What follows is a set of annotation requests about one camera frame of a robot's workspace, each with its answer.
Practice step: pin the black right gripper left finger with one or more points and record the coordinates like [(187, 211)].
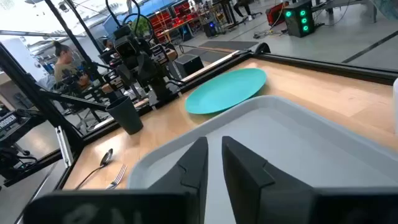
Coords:
[(196, 168)]

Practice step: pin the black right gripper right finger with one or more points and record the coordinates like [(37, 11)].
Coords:
[(248, 186)]

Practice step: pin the dark grey plastic cup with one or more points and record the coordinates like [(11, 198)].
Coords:
[(126, 115)]

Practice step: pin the green mat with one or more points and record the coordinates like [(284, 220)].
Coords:
[(224, 90)]

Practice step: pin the metal spoon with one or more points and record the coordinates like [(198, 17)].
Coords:
[(106, 157)]

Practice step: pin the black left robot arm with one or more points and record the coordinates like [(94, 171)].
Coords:
[(149, 73)]

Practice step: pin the grey plastic tray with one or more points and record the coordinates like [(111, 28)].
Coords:
[(280, 140)]

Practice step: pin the red storage shelf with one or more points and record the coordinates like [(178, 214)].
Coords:
[(174, 15)]

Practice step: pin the black box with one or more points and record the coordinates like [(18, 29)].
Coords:
[(188, 64)]

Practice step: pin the person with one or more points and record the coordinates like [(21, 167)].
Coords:
[(63, 67), (245, 6)]

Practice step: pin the black Trossen labelled device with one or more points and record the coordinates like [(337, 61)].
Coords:
[(12, 146)]

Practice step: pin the red case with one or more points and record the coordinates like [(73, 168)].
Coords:
[(276, 13)]

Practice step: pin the black computer tower green lights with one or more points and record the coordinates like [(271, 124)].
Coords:
[(299, 20)]

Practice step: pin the black rig frame post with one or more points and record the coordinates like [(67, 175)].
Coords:
[(31, 90)]

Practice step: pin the white metal bracket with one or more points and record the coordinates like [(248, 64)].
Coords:
[(64, 146)]

